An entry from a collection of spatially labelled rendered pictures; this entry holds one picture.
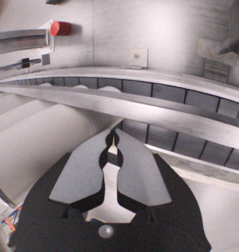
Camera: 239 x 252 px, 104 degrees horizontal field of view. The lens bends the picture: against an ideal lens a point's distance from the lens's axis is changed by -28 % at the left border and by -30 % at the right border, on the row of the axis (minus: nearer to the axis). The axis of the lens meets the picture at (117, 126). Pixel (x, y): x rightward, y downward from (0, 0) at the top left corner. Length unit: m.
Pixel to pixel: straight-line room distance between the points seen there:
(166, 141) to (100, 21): 0.22
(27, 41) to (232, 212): 0.63
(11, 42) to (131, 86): 0.27
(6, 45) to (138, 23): 0.26
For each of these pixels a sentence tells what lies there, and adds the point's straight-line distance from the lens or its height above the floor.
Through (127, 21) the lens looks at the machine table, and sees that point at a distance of 0.23.
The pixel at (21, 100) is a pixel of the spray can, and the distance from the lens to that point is 0.24.
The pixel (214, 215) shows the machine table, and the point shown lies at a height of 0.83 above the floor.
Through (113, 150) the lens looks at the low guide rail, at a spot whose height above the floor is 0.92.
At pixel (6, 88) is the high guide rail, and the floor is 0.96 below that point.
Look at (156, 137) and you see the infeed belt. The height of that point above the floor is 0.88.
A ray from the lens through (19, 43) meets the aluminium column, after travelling 0.34.
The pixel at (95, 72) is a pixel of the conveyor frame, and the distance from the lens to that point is 0.19.
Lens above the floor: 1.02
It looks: 49 degrees down
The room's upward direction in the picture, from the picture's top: 130 degrees counter-clockwise
